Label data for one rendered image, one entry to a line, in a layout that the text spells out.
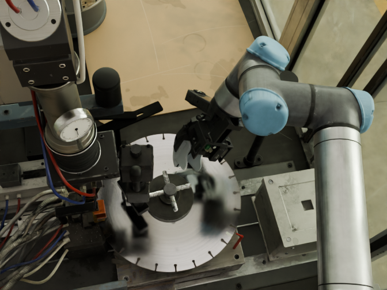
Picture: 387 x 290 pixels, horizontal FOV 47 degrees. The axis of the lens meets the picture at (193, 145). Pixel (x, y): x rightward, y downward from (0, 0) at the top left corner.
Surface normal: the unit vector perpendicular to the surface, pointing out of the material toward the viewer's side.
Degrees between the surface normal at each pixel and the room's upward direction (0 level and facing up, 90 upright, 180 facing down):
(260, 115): 68
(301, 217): 0
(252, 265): 0
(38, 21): 45
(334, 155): 25
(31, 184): 0
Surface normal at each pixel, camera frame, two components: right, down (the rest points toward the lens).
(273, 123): -0.04, 0.65
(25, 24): 0.22, 0.30
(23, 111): 0.09, -0.45
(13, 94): 0.21, 0.88
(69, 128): 0.55, 0.76
